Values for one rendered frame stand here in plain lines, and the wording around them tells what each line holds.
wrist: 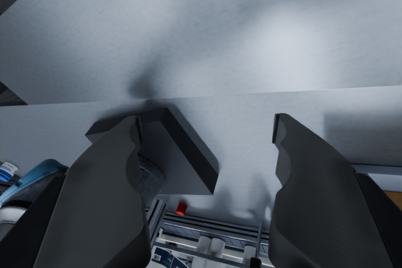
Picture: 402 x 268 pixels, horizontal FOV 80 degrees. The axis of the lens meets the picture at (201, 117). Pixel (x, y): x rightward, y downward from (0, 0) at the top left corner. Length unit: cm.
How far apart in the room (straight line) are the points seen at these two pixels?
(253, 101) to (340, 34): 17
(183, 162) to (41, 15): 40
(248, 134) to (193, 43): 22
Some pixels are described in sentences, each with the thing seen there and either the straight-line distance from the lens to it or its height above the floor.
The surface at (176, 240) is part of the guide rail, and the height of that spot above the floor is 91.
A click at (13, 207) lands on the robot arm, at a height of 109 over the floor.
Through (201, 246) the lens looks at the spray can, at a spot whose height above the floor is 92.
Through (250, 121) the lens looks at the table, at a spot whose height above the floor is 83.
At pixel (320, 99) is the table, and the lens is 43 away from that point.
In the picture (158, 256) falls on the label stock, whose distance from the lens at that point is 127.
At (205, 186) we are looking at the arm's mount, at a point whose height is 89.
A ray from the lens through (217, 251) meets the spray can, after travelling 97.
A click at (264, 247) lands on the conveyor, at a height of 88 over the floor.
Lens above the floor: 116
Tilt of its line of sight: 40 degrees down
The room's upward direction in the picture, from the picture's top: 157 degrees counter-clockwise
